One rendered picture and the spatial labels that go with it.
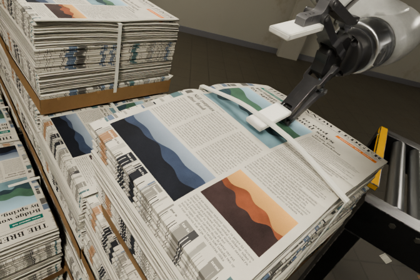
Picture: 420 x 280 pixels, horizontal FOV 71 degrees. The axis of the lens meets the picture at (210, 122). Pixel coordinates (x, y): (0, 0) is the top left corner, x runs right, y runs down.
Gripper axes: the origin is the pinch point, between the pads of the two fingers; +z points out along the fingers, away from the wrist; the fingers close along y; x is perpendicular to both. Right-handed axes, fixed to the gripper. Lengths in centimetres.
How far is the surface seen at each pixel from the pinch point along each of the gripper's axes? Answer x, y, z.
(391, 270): -38, 137, -109
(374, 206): -16, 44, -41
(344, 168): -11.8, 10.1, -6.7
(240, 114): 4.0, 8.8, -0.6
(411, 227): -25, 44, -44
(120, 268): 2.9, 31.3, 22.4
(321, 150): -7.6, 10.3, -7.2
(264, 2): 239, 102, -287
